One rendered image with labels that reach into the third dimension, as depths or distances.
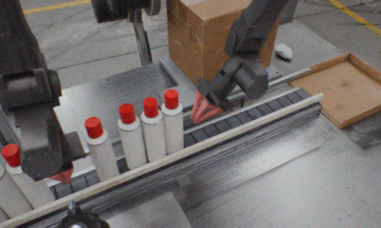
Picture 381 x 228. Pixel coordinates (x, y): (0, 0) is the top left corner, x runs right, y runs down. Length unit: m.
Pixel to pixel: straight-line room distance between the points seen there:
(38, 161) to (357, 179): 0.79
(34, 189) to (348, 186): 0.78
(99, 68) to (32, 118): 2.21
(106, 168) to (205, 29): 0.47
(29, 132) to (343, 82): 1.05
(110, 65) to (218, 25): 1.83
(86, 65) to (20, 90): 2.28
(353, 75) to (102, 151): 0.95
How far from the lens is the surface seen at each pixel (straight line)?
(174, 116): 0.74
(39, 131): 0.50
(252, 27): 0.70
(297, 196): 0.90
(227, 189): 0.87
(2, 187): 0.75
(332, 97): 1.19
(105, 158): 0.75
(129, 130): 0.72
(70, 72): 2.74
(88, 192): 0.80
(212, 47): 1.00
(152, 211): 0.78
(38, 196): 0.79
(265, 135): 0.97
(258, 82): 0.72
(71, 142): 0.64
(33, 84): 0.51
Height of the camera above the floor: 1.57
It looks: 46 degrees down
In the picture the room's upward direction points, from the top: straight up
